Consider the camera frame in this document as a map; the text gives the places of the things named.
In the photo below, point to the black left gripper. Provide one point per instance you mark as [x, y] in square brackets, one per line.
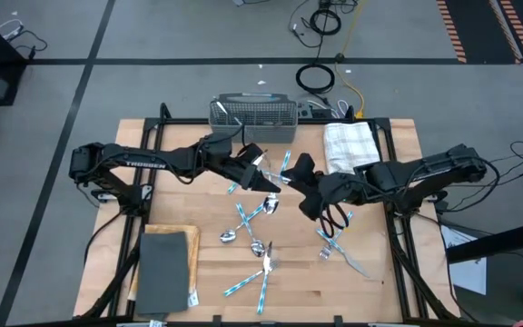
[248, 163]

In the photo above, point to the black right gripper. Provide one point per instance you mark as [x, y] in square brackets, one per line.
[320, 188]

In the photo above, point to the fork tines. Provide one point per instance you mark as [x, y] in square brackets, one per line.
[326, 252]

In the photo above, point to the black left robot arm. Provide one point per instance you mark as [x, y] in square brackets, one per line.
[143, 159]

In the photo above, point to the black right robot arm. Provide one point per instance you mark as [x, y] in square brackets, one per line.
[447, 163]

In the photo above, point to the gray mesh cutlery basket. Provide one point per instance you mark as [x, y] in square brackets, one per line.
[279, 122]

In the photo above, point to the white checkered dish towel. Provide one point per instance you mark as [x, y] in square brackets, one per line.
[348, 145]

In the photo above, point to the yellow folded cloth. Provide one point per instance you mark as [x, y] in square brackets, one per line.
[194, 247]

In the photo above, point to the dark gray folded cloth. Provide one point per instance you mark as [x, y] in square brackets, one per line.
[161, 272]

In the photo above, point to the white cloth label tag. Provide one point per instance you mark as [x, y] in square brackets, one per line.
[193, 299]

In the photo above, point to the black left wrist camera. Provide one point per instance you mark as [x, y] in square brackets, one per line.
[218, 144]

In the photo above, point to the black metal table frame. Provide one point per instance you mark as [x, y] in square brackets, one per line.
[149, 131]

